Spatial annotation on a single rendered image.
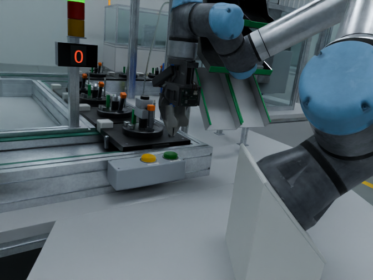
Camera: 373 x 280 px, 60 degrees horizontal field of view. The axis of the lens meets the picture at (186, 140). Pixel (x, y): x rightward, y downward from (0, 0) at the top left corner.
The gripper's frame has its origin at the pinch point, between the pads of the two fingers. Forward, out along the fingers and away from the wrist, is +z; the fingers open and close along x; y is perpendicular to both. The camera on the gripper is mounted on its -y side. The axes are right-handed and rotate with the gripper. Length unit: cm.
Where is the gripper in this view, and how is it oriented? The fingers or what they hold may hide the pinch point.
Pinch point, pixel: (171, 130)
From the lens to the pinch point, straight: 91.1
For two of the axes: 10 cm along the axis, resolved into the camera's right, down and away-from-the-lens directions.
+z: -1.0, 9.5, 3.0
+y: 5.5, 3.0, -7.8
